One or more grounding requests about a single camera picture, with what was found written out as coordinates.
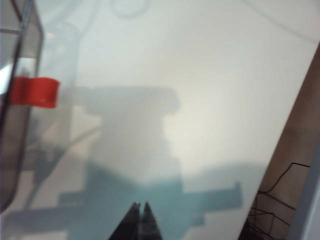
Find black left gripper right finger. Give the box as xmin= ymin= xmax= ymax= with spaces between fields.
xmin=137 ymin=201 xmax=164 ymax=240

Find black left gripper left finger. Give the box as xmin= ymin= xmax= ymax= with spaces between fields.
xmin=109 ymin=201 xmax=141 ymax=240

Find smoky drawer with red handle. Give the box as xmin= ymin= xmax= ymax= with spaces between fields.
xmin=0 ymin=0 xmax=61 ymax=210

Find grey metal frame bar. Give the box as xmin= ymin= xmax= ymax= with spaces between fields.
xmin=287 ymin=139 xmax=320 ymax=240

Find thin black cables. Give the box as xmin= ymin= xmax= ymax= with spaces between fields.
xmin=249 ymin=162 xmax=311 ymax=227

